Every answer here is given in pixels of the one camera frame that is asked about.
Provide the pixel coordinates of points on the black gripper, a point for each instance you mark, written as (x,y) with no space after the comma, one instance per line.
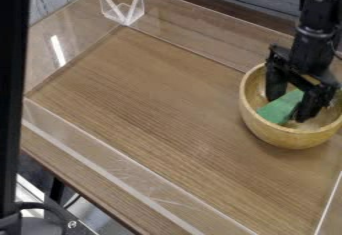
(308,58)

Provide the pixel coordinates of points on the green rectangular block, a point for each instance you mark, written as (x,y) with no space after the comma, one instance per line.
(279,110)

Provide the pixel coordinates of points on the brown wooden bowl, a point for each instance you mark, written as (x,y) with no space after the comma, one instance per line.
(291,135)

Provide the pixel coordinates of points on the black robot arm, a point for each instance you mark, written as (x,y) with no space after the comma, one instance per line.
(320,14)

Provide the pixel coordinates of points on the black table leg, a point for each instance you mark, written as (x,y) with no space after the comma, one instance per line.
(57,190)

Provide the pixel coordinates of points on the clear acrylic corner bracket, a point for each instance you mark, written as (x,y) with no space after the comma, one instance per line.
(124,13)

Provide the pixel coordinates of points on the clear acrylic tray wall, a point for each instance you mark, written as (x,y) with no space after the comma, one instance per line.
(136,195)

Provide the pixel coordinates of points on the black metal bracket with screw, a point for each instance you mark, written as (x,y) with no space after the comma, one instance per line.
(64,223)

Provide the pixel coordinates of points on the black vertical post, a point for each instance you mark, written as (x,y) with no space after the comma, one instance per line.
(14,30)

